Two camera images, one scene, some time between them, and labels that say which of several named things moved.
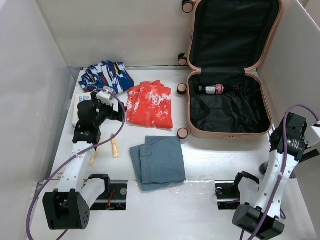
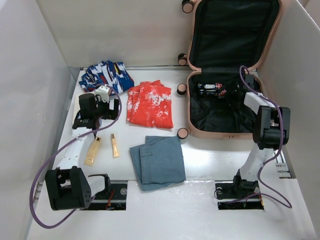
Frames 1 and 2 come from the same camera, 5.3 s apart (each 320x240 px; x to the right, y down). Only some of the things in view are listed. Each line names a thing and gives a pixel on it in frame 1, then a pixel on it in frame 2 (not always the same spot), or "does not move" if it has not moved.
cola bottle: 263,167 → 221,93
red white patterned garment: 149,104 does not move
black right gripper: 308,155 → 232,85
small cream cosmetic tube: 116,152 does not move
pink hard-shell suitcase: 226,98 does not move
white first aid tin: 79,97 does not move
